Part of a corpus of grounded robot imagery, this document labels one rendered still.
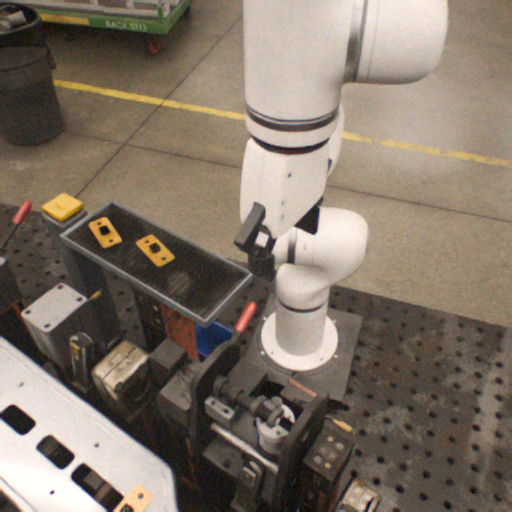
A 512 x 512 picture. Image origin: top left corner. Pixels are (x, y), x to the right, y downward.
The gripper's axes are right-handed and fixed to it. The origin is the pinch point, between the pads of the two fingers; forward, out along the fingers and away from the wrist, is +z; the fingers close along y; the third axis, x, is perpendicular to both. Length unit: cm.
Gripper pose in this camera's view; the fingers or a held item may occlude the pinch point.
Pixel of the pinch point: (284, 246)
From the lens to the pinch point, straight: 59.0
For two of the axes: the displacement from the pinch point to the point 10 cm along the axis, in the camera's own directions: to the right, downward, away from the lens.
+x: 8.2, 4.2, -4.0
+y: -5.8, 5.9, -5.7
